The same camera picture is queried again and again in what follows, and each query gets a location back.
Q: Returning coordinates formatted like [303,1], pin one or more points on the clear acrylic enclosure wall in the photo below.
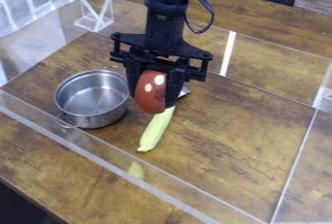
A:
[245,155]

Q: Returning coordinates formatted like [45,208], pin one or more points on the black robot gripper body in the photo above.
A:
[161,49]

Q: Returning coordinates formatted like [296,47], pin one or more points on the clear acrylic triangular bracket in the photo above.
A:
[95,21]

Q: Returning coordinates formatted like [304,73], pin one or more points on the spoon with yellow-green handle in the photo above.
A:
[160,122]

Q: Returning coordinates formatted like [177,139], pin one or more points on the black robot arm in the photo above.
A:
[160,60]

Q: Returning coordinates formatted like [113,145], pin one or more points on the small silver pot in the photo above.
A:
[93,98]

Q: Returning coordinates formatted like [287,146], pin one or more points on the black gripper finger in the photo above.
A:
[177,77]
[134,69]

